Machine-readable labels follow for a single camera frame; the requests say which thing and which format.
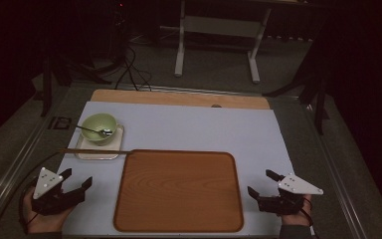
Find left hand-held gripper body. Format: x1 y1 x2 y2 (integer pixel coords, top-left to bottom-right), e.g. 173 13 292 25
30 166 85 216

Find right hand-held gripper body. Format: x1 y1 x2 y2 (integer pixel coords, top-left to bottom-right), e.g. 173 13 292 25
258 172 324 216

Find white square plate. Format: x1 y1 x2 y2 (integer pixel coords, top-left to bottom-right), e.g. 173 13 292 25
74 123 125 161

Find metal spoon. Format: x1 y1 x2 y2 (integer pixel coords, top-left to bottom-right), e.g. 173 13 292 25
76 124 114 137

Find green bowl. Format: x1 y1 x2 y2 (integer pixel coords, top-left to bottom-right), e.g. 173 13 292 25
80 113 118 146

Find brown wooden tray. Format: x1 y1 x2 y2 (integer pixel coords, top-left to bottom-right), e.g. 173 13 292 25
112 148 245 233

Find person's right hand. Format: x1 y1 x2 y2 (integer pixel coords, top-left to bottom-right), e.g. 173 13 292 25
279 196 313 228

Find person's left hand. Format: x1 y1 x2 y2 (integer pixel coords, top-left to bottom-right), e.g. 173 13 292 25
23 190 76 234

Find black floor socket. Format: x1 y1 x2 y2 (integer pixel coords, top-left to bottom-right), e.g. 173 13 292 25
48 116 73 130

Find black stand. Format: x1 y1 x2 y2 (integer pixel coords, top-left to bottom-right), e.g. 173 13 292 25
263 49 331 136
40 53 112 118

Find pale table mat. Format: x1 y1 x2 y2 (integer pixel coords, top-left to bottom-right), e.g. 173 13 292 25
56 101 314 237

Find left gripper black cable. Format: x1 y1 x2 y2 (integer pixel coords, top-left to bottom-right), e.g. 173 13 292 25
0 150 64 238

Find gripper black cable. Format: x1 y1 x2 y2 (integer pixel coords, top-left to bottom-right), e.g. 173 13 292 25
0 150 64 238
301 195 316 227

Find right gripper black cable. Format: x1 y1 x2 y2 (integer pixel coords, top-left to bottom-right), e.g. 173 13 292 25
301 195 316 227

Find metal floor rail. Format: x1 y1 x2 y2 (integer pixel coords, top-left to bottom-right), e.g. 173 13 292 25
302 103 369 239
0 96 69 232

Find black floor cables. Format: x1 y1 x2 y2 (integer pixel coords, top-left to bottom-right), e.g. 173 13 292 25
113 46 153 93

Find white metal table frame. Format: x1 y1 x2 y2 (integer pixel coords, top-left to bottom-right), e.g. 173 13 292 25
174 0 273 84

